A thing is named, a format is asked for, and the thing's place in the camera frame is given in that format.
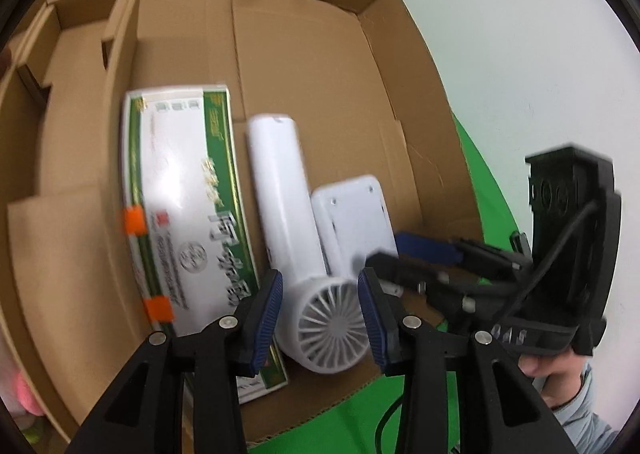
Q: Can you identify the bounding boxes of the person's right hand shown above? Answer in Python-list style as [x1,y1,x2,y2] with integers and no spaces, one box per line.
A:
[517,349,593,410]

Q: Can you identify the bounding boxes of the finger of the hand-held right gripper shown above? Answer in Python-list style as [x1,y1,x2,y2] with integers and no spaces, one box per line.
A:
[365,251,507,331]
[395,232,532,281]

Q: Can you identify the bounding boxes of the pink pig plush toy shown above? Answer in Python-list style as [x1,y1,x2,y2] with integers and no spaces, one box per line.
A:
[0,334,51,445]

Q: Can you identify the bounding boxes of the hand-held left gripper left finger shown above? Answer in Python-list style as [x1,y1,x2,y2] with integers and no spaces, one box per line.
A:
[65,268,285,454]

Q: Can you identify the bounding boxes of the black cable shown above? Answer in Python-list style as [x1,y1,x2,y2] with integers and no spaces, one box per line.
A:
[495,201,601,329]
[375,391,407,454]

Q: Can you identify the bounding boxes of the green and white carton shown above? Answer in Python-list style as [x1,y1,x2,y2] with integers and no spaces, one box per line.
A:
[120,82,291,405]

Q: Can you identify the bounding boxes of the green tablecloth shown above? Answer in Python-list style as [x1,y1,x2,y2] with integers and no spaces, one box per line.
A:
[247,111,538,454]

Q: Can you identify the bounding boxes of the narrow cardboard box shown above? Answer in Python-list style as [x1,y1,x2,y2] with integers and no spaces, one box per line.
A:
[0,0,143,442]

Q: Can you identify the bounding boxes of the large shallow cardboard box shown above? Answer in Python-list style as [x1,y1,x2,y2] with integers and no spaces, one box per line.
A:
[0,0,486,447]

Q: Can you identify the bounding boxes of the white hair dryer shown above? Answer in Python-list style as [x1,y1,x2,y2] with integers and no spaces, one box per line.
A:
[245,114,373,375]

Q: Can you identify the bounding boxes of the white adapter box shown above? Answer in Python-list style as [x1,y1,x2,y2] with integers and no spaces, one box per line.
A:
[310,175,401,297]

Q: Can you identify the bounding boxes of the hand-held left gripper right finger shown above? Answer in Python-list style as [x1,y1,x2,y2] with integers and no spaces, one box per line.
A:
[357,266,576,454]

